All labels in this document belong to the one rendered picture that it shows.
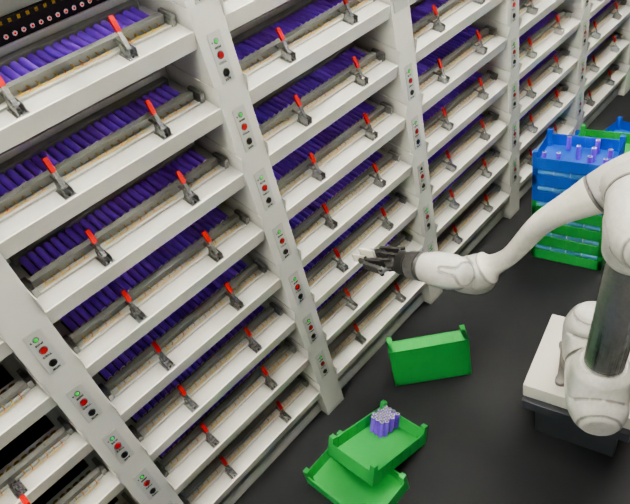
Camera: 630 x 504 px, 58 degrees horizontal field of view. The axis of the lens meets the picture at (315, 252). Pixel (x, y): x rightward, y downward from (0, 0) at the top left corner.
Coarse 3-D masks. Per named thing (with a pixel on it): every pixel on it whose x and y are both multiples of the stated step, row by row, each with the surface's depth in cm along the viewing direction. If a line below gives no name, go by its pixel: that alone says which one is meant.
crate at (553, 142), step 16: (544, 144) 242; (560, 144) 245; (576, 144) 240; (592, 144) 237; (608, 144) 233; (624, 144) 227; (544, 160) 231; (560, 160) 227; (576, 160) 234; (608, 160) 216
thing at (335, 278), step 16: (400, 192) 225; (400, 208) 224; (416, 208) 224; (400, 224) 219; (368, 240) 213; (384, 240) 215; (320, 272) 204; (336, 272) 204; (352, 272) 207; (320, 288) 199; (336, 288) 203; (320, 304) 200
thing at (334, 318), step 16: (400, 240) 234; (416, 240) 236; (368, 272) 225; (352, 288) 221; (368, 288) 222; (384, 288) 226; (336, 304) 217; (352, 304) 215; (368, 304) 222; (320, 320) 211; (336, 320) 213; (352, 320) 217; (336, 336) 213
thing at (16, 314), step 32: (0, 256) 116; (0, 288) 118; (0, 320) 120; (32, 320) 125; (64, 352) 133; (64, 384) 135; (96, 384) 142; (96, 448) 148; (128, 480) 159; (160, 480) 168
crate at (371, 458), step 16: (384, 400) 214; (368, 416) 209; (400, 416) 210; (352, 432) 205; (368, 432) 209; (400, 432) 209; (416, 432) 206; (336, 448) 193; (352, 448) 200; (368, 448) 201; (384, 448) 201; (400, 448) 202; (416, 448) 201; (352, 464) 189; (368, 464) 194; (384, 464) 187; (368, 480) 186
